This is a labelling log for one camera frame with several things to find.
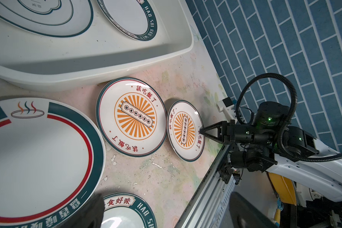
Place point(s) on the aluminium rail frame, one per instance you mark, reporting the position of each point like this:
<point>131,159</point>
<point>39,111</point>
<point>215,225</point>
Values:
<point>210,201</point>

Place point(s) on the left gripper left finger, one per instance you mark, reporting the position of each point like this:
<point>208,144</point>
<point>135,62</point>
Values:
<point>90,215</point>

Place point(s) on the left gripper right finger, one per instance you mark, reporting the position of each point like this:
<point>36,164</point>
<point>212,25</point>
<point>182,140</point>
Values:
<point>245,215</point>

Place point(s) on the orange sunburst plate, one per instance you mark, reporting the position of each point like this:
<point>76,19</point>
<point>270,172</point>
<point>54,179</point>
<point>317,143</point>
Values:
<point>131,117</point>
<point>184,124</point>

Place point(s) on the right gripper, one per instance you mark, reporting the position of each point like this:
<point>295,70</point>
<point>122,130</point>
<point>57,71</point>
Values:
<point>229,132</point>

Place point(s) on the white plastic bin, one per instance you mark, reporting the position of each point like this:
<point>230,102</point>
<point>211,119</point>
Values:
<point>51,46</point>

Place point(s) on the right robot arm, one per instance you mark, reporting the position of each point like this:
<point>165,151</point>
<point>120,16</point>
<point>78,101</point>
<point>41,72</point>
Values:
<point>307,160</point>

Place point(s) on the green red rim plate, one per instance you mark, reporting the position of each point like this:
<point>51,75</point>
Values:
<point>51,160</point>

